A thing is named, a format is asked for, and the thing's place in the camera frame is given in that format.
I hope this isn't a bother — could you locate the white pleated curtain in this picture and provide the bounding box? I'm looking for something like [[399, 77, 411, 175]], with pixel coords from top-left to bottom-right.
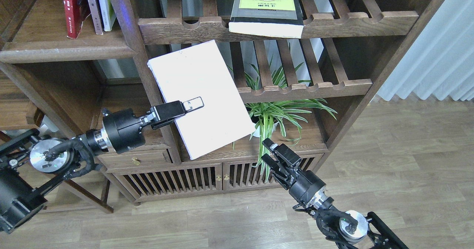
[[377, 0, 474, 102]]

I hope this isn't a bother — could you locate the pale lilac white book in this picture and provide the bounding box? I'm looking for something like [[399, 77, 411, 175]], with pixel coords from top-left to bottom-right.
[[147, 40, 256, 160]]

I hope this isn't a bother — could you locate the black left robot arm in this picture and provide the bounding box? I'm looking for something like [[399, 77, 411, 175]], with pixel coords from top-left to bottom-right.
[[0, 97, 204, 233]]

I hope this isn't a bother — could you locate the dark wooden bookshelf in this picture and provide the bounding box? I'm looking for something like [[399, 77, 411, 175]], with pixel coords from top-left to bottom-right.
[[0, 0, 458, 207]]

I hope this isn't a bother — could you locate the yellow and black thick book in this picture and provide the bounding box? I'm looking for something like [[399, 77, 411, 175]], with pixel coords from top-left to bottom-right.
[[228, 0, 304, 39]]

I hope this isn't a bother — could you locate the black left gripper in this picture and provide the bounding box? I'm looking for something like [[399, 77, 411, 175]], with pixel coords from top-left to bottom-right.
[[97, 96, 204, 154]]

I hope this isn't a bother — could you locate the green spider plant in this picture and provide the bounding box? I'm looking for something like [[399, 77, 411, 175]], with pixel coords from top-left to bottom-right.
[[245, 66, 337, 182]]

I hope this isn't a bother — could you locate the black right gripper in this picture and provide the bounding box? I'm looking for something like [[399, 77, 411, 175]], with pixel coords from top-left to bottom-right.
[[262, 138, 328, 209]]

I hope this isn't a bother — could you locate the red rescue guide book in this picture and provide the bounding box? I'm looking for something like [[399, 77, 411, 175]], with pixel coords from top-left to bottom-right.
[[63, 0, 90, 39]]

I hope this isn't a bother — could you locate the brass drawer knob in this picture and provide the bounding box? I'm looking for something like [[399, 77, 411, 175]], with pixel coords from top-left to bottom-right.
[[131, 157, 141, 166]]

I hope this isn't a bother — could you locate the white plant pot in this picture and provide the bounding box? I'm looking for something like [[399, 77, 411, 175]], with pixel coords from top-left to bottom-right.
[[252, 121, 279, 138]]

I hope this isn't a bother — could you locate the white green upright book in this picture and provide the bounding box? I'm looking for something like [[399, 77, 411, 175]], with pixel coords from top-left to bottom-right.
[[99, 0, 117, 31]]

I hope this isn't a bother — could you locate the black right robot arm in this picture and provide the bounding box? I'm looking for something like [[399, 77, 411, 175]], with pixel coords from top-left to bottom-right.
[[262, 138, 407, 249]]

